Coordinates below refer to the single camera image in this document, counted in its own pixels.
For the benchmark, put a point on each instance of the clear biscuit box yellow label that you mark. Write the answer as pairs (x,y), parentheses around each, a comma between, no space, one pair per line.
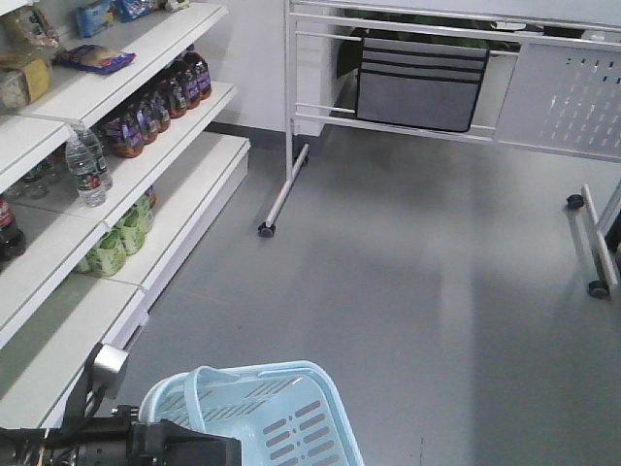
(25,78)

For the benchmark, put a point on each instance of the light blue plastic basket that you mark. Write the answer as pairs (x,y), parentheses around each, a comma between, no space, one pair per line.
(287,413)

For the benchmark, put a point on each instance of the grey fabric pocket organizer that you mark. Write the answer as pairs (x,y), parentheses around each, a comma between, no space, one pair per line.
(419,85)

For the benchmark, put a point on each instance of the blue snack bag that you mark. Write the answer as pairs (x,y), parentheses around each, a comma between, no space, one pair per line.
(94,59)

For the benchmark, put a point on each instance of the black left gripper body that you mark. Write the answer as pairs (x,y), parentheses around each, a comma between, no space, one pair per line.
(166,443)

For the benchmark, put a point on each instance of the purple label juice bottle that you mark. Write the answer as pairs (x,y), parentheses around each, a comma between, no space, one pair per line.
(123,134)

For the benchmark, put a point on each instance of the green drink bottle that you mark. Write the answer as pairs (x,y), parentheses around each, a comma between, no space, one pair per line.
(108,255)
(132,235)

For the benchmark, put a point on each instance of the clear water bottle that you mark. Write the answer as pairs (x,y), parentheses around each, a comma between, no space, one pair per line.
(84,172)

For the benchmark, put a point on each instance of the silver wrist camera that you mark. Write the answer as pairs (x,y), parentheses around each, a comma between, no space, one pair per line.
(108,367)

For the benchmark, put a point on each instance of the light blue cracker pack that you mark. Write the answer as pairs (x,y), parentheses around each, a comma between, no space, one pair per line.
(95,18)

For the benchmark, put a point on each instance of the white metal shelf unit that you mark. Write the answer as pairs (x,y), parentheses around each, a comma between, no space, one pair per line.
(51,314)

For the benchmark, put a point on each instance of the plastic coke bottle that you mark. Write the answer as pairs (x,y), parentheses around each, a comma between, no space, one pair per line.
(13,242)

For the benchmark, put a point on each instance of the white rolling whiteboard stand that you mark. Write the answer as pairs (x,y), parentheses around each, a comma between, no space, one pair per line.
(552,81)

